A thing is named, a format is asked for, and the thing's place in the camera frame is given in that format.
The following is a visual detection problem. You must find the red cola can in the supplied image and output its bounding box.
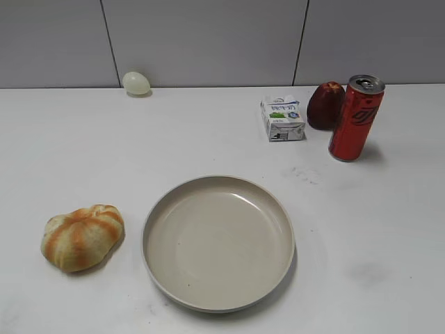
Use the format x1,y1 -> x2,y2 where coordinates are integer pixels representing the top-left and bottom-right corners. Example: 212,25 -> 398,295
329,74 -> 385,161

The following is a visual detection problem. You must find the beige round plate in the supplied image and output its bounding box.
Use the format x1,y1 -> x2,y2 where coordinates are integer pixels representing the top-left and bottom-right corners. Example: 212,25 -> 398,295
141,175 -> 297,313

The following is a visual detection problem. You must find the small white milk carton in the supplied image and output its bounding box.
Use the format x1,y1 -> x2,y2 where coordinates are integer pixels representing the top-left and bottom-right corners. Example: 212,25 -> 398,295
260,95 -> 306,142

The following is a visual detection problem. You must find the dark red apple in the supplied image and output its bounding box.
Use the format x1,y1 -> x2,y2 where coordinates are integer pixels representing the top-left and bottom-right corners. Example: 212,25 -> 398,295
307,81 -> 346,130

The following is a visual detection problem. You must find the white egg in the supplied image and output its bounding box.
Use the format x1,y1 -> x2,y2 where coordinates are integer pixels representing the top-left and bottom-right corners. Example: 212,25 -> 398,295
122,72 -> 151,96

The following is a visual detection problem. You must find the orange striped bread bun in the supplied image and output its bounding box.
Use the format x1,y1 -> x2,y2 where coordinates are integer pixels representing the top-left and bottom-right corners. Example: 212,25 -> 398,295
40,205 -> 124,273

